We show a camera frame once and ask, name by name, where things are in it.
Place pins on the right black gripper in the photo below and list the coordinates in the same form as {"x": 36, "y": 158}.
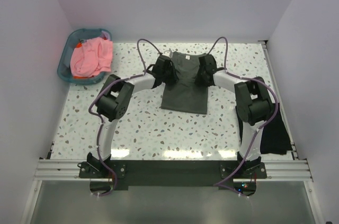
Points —
{"x": 199, "y": 81}

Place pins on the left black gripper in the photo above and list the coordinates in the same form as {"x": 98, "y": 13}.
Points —
{"x": 174, "y": 78}

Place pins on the dark green t-shirt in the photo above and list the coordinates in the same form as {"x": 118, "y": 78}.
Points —
{"x": 185, "y": 95}

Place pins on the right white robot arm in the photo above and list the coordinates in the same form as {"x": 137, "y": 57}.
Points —
{"x": 255, "y": 104}

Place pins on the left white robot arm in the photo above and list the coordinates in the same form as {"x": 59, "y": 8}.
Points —
{"x": 113, "y": 100}

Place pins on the pink t-shirt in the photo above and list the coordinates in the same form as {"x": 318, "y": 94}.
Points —
{"x": 93, "y": 57}

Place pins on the black folded t-shirt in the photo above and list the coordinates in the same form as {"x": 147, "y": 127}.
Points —
{"x": 272, "y": 139}

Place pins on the teal laundry basket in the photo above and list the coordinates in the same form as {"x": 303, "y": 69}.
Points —
{"x": 76, "y": 37}

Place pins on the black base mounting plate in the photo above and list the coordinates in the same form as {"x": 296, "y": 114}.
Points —
{"x": 173, "y": 173}

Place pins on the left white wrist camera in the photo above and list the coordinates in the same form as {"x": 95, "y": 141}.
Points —
{"x": 168, "y": 54}

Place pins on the aluminium frame rail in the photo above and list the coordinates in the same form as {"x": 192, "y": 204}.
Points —
{"x": 276, "y": 170}

